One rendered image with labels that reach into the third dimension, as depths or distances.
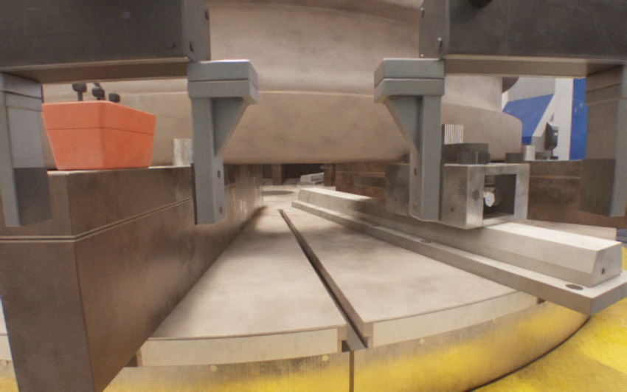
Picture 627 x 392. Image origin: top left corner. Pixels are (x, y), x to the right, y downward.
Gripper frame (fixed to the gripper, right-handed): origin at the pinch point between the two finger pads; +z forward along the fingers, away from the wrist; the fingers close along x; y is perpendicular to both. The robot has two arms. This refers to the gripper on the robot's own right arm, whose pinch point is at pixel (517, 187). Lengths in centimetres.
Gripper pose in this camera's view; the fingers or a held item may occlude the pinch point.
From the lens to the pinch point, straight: 25.3
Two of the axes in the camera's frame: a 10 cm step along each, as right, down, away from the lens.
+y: 0.1, 1.2, -9.9
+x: 10.0, -0.2, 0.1
